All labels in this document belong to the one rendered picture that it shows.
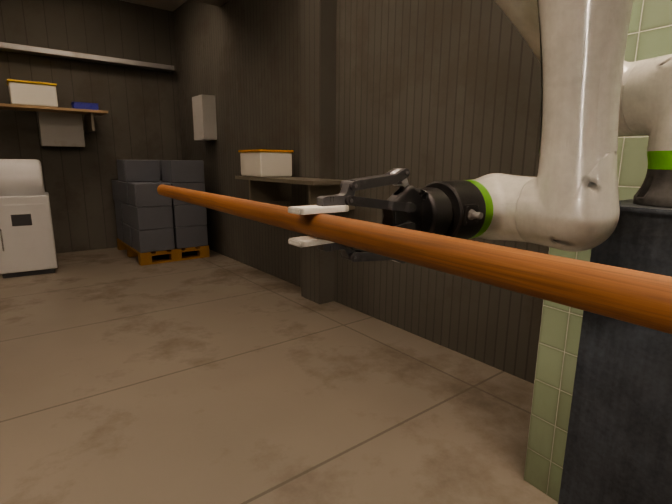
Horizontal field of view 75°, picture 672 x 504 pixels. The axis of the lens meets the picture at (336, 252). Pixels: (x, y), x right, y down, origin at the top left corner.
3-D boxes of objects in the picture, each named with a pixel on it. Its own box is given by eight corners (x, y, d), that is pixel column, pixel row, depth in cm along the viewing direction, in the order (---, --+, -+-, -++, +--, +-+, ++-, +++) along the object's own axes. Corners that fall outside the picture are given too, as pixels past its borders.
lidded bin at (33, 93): (56, 110, 555) (54, 87, 549) (60, 107, 523) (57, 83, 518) (9, 107, 525) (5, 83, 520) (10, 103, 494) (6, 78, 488)
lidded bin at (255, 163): (294, 176, 400) (293, 150, 395) (260, 177, 379) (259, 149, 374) (271, 175, 432) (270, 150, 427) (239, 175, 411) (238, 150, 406)
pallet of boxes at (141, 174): (209, 256, 583) (204, 160, 557) (141, 265, 531) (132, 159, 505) (177, 242, 682) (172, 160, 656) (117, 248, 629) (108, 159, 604)
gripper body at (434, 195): (456, 184, 60) (407, 187, 55) (453, 244, 62) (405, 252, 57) (417, 182, 66) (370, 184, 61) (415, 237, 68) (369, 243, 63)
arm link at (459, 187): (433, 234, 73) (435, 178, 71) (493, 245, 63) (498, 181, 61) (406, 238, 69) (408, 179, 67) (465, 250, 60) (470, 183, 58)
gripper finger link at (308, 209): (349, 211, 53) (349, 205, 53) (299, 215, 49) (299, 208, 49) (335, 209, 56) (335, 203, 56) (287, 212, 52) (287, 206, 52)
